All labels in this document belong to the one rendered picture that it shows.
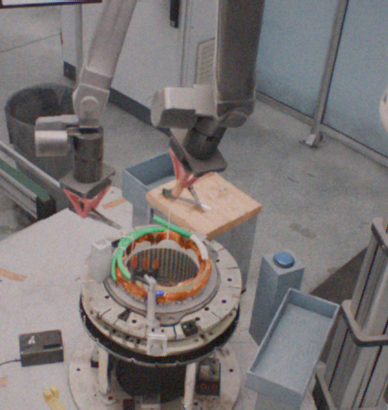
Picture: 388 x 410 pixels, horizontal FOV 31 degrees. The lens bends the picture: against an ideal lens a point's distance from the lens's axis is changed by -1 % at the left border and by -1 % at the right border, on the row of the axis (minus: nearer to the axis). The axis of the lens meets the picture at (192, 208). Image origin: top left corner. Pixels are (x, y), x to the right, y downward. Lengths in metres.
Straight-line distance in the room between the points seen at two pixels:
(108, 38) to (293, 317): 0.66
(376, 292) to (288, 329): 0.22
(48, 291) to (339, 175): 2.27
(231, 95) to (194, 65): 2.70
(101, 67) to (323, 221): 2.30
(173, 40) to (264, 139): 0.79
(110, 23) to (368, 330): 0.86
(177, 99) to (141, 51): 2.77
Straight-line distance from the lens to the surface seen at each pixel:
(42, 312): 1.78
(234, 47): 0.91
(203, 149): 1.15
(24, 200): 2.25
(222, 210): 1.64
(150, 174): 1.82
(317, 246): 3.28
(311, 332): 1.45
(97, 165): 1.35
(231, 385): 1.62
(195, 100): 1.08
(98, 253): 1.34
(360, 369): 1.70
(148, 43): 3.77
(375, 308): 1.57
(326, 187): 3.68
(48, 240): 1.98
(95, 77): 1.29
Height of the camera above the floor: 2.06
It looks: 38 degrees down
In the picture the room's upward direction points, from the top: 5 degrees clockwise
